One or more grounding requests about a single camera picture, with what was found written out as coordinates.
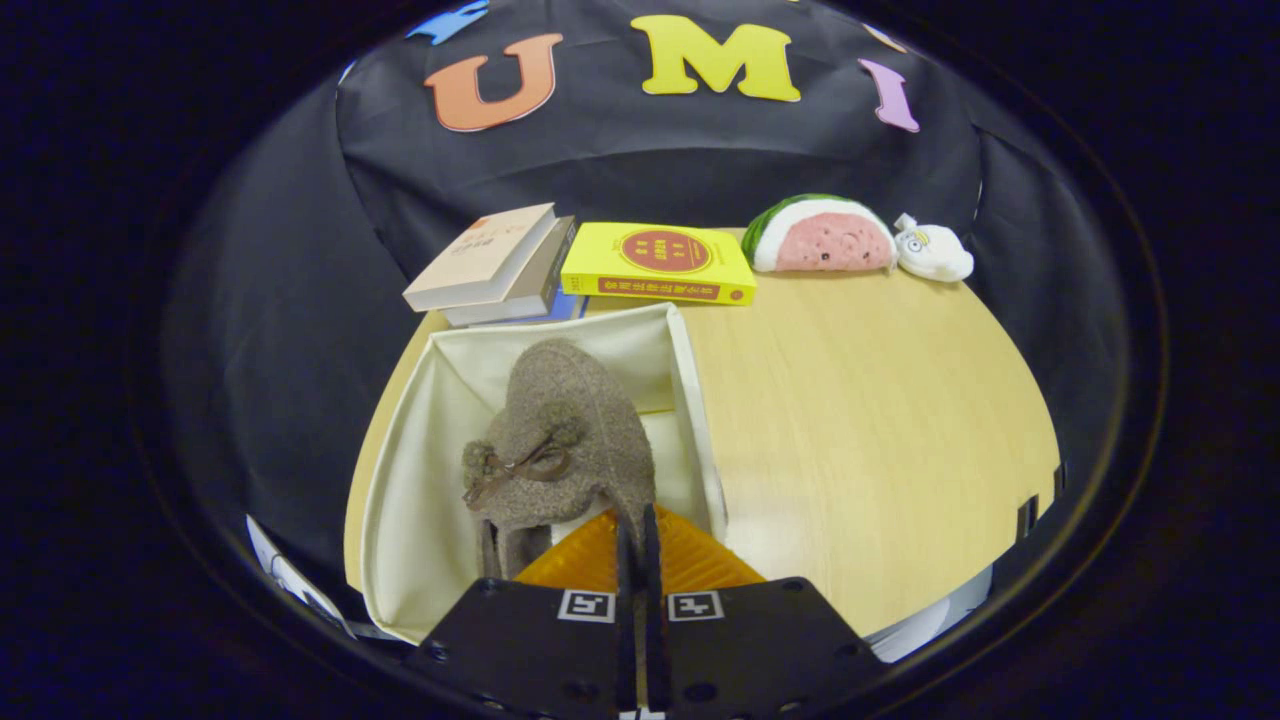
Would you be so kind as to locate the grey book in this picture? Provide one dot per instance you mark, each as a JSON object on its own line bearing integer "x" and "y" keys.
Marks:
{"x": 550, "y": 285}

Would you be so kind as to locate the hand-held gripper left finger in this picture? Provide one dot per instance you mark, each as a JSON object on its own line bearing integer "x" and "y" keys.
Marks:
{"x": 626, "y": 660}

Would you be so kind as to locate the cream fabric storage box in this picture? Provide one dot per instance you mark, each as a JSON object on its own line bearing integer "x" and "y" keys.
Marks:
{"x": 420, "y": 520}

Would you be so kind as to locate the yellow book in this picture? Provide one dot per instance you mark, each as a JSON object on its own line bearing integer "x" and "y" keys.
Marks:
{"x": 600, "y": 265}

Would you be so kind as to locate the watermelon slice plush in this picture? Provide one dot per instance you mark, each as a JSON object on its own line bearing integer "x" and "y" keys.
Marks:
{"x": 830, "y": 245}

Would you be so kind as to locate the brown shoe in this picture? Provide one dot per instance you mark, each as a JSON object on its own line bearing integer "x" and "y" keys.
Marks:
{"x": 580, "y": 420}

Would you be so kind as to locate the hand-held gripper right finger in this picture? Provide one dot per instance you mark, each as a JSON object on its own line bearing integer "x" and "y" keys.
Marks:
{"x": 657, "y": 650}

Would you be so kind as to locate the blue book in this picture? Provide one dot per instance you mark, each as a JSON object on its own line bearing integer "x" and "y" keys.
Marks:
{"x": 575, "y": 305}

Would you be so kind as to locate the white keyboard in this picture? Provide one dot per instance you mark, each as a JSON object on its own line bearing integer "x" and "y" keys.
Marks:
{"x": 290, "y": 580}

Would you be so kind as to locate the white plush toy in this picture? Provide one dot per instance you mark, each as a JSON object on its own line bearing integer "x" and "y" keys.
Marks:
{"x": 935, "y": 255}

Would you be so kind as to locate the black backdrop cloth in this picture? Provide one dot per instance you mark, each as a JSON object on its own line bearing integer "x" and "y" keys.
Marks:
{"x": 620, "y": 150}

